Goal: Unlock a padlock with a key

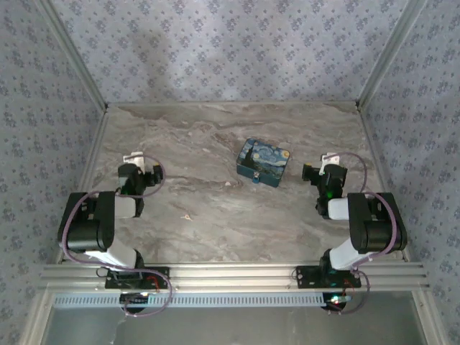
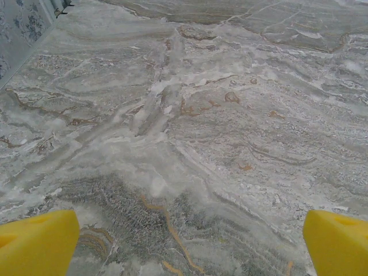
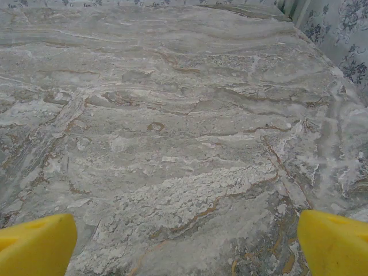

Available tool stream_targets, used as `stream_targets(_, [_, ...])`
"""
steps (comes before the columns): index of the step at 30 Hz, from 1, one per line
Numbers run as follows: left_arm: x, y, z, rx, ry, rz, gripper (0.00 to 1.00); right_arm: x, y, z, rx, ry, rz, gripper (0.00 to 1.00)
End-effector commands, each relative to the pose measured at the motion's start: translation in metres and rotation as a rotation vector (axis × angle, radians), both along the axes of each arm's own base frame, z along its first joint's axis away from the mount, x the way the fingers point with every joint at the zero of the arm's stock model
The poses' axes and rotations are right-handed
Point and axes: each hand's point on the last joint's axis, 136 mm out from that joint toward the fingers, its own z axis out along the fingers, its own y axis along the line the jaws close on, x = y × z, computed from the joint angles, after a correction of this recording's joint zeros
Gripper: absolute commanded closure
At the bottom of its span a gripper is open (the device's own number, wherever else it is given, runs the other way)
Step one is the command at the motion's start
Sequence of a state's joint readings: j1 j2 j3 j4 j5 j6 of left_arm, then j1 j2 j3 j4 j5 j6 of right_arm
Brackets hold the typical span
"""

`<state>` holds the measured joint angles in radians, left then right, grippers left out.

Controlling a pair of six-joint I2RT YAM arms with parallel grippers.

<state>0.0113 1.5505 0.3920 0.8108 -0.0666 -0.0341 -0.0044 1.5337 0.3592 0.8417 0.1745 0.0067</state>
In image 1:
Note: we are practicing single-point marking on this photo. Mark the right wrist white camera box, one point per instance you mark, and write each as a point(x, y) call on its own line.
point(328, 161)

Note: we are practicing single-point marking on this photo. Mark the small black controller board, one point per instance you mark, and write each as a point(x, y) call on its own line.
point(338, 298)
point(134, 297)

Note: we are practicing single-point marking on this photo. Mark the aluminium table edge rail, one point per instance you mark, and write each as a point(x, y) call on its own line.
point(81, 187)
point(384, 183)
point(233, 104)

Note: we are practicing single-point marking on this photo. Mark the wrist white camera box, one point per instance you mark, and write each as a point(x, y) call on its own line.
point(133, 159)
point(328, 161)

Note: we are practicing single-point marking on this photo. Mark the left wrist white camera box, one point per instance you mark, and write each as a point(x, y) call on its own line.
point(133, 159)

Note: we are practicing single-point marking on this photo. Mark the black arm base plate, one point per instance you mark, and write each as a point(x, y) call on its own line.
point(309, 276)
point(115, 280)

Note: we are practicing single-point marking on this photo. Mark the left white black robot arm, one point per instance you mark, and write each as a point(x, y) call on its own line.
point(86, 226)

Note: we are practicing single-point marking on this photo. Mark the long aluminium mounting rail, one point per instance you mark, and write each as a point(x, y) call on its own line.
point(230, 276)

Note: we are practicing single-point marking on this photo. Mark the small blue padlock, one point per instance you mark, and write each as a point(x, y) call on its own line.
point(255, 178)

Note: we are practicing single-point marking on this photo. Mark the aluminium frame post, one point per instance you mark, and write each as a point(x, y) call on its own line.
point(427, 320)
point(389, 54)
point(77, 57)
point(36, 320)

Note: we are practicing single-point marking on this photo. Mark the starry night print tin box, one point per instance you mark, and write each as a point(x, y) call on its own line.
point(262, 158)

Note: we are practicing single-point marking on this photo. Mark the small metal key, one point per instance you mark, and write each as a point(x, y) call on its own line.
point(187, 217)

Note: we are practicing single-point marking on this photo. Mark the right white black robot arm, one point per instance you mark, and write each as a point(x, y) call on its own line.
point(377, 230)

